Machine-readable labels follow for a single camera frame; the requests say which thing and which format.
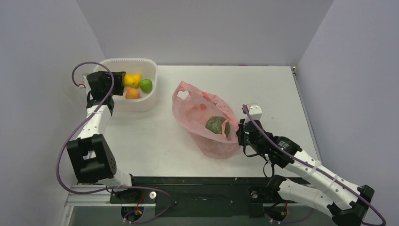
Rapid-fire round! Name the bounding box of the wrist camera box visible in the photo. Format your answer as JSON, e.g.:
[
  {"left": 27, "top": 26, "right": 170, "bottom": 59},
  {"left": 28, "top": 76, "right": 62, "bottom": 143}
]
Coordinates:
[
  {"left": 78, "top": 73, "right": 90, "bottom": 92},
  {"left": 246, "top": 103, "right": 263, "bottom": 121}
]

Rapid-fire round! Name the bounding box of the pink plastic bag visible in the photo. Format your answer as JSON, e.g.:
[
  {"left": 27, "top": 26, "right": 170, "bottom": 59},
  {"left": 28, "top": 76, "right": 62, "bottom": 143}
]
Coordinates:
[{"left": 172, "top": 81, "right": 240, "bottom": 159}]

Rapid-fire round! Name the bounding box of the fake green lime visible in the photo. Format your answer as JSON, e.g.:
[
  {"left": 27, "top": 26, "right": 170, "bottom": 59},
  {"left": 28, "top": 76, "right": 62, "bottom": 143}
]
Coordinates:
[{"left": 139, "top": 79, "right": 153, "bottom": 93}]

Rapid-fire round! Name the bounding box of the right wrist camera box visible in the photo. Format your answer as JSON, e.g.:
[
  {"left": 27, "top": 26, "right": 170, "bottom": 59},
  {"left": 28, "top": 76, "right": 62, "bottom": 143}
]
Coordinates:
[{"left": 246, "top": 103, "right": 263, "bottom": 121}]

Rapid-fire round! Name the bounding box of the fake orange peach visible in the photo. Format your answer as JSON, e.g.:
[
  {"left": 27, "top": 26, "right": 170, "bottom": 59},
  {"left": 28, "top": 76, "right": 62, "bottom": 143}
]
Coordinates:
[{"left": 125, "top": 88, "right": 141, "bottom": 100}]

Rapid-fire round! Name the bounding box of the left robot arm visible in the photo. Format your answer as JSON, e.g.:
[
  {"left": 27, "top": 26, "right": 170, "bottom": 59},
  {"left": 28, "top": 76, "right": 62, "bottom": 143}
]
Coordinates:
[{"left": 66, "top": 71, "right": 140, "bottom": 202}]

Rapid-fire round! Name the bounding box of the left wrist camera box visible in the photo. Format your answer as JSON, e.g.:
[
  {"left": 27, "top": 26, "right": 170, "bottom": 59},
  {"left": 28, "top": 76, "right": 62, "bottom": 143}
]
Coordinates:
[{"left": 78, "top": 73, "right": 90, "bottom": 92}]

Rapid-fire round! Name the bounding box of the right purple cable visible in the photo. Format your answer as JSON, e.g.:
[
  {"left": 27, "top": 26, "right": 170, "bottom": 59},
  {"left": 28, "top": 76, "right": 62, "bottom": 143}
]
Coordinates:
[{"left": 242, "top": 105, "right": 387, "bottom": 226}]

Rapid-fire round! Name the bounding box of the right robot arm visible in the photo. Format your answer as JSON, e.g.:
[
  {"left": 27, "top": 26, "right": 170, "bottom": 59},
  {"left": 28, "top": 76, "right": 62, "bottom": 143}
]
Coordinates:
[{"left": 236, "top": 119, "right": 375, "bottom": 226}]

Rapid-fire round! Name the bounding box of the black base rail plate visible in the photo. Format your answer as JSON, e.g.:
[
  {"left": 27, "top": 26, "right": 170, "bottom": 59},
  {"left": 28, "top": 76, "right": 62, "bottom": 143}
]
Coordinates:
[{"left": 109, "top": 177, "right": 284, "bottom": 218}]

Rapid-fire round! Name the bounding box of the white plastic basin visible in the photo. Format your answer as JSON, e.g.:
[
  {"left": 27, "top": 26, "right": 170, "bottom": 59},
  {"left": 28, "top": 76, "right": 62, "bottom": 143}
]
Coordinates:
[{"left": 100, "top": 58, "right": 158, "bottom": 112}]

